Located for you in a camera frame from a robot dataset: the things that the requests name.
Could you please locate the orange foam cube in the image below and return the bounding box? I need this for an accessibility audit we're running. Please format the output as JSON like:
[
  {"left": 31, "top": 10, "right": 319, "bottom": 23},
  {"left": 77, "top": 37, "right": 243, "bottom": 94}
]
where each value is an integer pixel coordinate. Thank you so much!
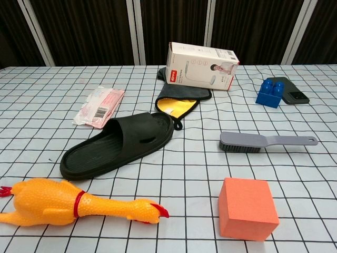
[{"left": 217, "top": 177, "right": 280, "bottom": 242}]

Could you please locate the pink plastic packet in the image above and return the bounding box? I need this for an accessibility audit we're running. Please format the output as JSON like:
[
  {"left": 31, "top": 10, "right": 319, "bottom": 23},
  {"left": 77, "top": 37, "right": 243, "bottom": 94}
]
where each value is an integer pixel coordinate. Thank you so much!
[{"left": 72, "top": 86, "right": 125, "bottom": 129}]

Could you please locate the white product box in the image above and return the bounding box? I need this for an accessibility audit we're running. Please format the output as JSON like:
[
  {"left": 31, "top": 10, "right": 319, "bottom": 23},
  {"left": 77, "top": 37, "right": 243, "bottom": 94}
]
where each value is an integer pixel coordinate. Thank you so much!
[{"left": 165, "top": 42, "right": 240, "bottom": 92}]

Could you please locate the black smartphone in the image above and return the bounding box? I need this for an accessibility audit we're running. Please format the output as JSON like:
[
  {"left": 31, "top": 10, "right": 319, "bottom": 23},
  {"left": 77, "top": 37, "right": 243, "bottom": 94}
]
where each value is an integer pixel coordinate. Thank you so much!
[{"left": 268, "top": 76, "right": 310, "bottom": 105}]

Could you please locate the white screen frame post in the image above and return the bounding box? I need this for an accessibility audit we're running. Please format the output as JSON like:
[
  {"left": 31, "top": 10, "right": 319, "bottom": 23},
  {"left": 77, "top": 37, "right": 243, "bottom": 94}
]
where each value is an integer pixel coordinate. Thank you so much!
[
  {"left": 17, "top": 0, "right": 55, "bottom": 66},
  {"left": 206, "top": 0, "right": 221, "bottom": 50},
  {"left": 280, "top": 0, "right": 319, "bottom": 65},
  {"left": 125, "top": 0, "right": 146, "bottom": 66}
]

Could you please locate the blue toy building brick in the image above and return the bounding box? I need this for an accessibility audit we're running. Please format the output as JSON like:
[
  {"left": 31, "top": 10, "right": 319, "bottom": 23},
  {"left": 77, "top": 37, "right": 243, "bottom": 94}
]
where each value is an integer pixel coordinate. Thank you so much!
[{"left": 255, "top": 78, "right": 285, "bottom": 109}]

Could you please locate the white checked tablecloth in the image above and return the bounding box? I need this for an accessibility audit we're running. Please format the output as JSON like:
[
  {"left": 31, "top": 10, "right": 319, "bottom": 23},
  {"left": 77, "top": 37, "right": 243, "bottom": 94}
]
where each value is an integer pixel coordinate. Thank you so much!
[{"left": 0, "top": 64, "right": 337, "bottom": 253}]

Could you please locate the yellow rubber chicken toy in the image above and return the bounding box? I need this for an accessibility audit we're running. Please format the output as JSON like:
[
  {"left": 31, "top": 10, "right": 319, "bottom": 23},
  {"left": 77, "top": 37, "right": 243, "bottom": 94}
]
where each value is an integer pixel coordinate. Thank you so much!
[{"left": 0, "top": 178, "right": 171, "bottom": 227}]

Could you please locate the grey and yellow cloth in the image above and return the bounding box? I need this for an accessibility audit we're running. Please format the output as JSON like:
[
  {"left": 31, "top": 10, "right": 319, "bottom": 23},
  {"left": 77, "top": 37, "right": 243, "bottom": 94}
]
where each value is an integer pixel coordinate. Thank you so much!
[{"left": 154, "top": 67, "right": 213, "bottom": 131}]

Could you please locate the grey cleaning brush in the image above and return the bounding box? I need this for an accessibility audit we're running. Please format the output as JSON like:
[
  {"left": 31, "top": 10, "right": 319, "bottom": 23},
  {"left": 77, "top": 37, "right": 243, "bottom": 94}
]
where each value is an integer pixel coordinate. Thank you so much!
[{"left": 219, "top": 131, "right": 319, "bottom": 154}]

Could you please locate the black rubber slipper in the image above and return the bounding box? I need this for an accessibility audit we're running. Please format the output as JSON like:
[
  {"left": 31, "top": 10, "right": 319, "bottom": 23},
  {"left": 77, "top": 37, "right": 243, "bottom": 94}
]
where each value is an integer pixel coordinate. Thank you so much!
[{"left": 60, "top": 112, "right": 175, "bottom": 181}]

